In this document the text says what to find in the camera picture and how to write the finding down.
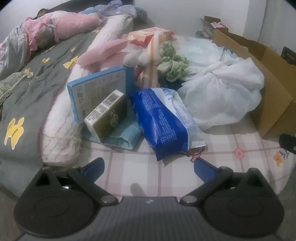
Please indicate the pink plush toy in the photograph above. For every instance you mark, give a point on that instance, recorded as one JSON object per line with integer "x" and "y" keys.
{"x": 104, "y": 51}

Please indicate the orange striped towel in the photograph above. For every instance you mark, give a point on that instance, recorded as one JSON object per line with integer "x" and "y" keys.
{"x": 151, "y": 58}

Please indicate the small cardboard box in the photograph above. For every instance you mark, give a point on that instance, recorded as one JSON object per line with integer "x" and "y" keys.
{"x": 208, "y": 23}

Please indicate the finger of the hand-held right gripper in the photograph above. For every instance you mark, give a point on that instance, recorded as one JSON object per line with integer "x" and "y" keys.
{"x": 288, "y": 142}

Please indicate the light blue towel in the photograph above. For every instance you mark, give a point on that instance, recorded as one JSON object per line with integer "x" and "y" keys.
{"x": 126, "y": 139}

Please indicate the grey quilt with yellow flowers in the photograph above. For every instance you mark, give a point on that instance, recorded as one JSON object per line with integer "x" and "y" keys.
{"x": 34, "y": 99}

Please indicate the blue white wet wipes packet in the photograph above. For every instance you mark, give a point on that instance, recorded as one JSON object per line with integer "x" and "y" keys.
{"x": 157, "y": 120}

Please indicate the white plastic bag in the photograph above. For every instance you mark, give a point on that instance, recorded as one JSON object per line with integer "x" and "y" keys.
{"x": 219, "y": 92}

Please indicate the gold tissue pack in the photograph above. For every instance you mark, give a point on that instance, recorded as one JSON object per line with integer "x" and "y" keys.
{"x": 108, "y": 120}

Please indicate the grey cloth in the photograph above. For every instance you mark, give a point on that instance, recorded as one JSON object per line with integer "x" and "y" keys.
{"x": 142, "y": 14}

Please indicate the pink white packet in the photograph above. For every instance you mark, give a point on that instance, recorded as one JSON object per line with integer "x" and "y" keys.
{"x": 217, "y": 24}

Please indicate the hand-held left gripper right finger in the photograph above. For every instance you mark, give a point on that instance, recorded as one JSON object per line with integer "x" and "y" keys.
{"x": 203, "y": 171}

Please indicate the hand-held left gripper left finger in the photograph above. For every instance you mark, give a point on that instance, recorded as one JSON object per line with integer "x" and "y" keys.
{"x": 93, "y": 170}

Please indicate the purple clothing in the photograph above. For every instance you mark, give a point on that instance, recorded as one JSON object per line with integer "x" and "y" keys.
{"x": 120, "y": 9}

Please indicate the large cardboard box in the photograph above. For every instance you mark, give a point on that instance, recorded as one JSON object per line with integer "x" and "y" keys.
{"x": 272, "y": 92}

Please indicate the green fluffy cloth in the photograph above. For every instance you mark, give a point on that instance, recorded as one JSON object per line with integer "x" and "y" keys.
{"x": 173, "y": 64}

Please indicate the blue printed plastic bag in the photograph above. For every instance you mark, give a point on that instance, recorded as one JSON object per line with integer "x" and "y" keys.
{"x": 173, "y": 85}

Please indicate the black box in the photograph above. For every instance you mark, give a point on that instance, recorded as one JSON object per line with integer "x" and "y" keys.
{"x": 289, "y": 55}

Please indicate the orange pink tissue packet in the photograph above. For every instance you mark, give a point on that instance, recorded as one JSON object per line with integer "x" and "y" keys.
{"x": 143, "y": 36}

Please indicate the blue cardboard carton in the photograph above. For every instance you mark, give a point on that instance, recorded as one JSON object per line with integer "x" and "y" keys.
{"x": 97, "y": 85}

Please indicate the white knitted blanket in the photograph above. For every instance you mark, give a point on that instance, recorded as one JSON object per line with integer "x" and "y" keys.
{"x": 60, "y": 129}

